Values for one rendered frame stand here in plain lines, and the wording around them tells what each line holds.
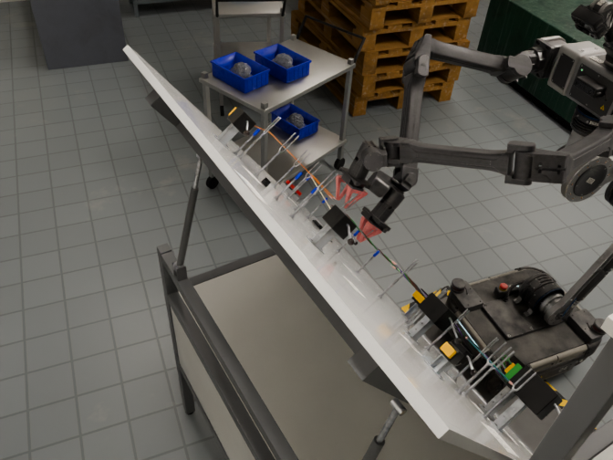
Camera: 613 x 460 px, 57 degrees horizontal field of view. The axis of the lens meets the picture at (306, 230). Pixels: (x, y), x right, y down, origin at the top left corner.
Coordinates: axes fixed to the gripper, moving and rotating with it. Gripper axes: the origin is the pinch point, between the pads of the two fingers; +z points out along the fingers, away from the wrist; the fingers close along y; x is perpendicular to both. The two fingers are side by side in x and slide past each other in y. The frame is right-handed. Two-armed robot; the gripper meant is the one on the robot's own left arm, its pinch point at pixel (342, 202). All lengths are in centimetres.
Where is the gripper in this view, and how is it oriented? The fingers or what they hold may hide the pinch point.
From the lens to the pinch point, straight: 174.7
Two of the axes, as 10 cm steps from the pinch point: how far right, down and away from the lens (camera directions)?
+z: -4.1, 8.4, 3.5
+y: 4.2, 5.1, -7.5
